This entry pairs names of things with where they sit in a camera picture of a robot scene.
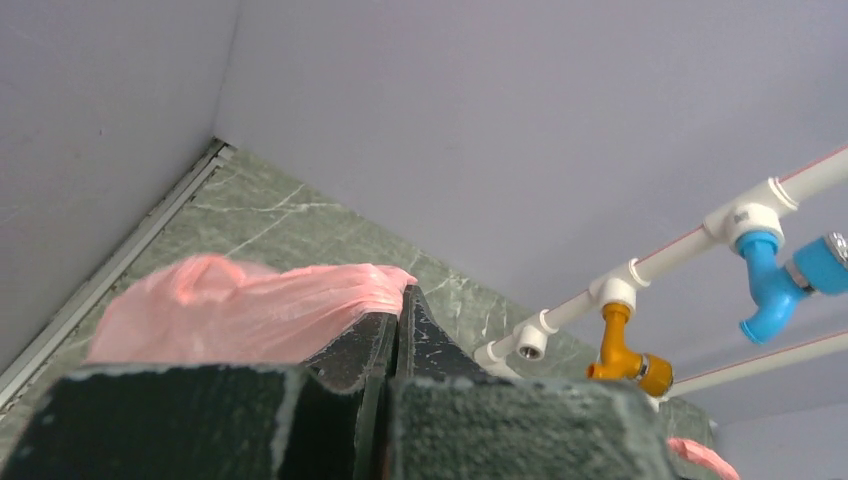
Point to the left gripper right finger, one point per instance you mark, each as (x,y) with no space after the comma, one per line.
(449,419)

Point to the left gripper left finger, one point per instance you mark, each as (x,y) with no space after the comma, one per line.
(314,420)

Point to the pink plastic bag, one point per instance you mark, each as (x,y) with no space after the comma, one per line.
(208,308)

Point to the orange faucet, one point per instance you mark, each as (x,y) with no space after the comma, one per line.
(652,374)

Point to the blue faucet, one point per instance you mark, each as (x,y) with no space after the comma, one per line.
(819,267)

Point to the white pipe frame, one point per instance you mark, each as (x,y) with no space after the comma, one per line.
(759,209)

